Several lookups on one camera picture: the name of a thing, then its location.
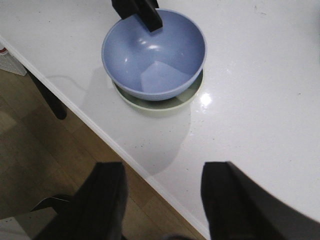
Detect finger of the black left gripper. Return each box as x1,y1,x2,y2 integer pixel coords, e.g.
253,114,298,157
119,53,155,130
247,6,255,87
111,0,163,32

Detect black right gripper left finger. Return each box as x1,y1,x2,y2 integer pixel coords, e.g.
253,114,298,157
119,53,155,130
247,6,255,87
35,162,128,240

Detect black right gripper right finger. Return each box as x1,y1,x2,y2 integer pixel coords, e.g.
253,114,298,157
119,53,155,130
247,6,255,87
201,161,320,240

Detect blue plastic bowl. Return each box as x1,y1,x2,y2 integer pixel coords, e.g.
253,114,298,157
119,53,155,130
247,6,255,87
101,8,207,101

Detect green plastic bowl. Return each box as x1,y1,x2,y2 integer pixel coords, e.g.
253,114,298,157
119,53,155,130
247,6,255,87
113,70,204,112

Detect black chair base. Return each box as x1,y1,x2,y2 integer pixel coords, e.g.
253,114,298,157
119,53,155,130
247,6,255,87
31,194,73,213

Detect black table leg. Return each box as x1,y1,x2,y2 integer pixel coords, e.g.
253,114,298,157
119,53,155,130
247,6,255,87
26,68,67,120

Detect white box on floor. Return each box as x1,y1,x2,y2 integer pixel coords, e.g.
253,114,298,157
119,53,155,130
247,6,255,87
0,43,27,76

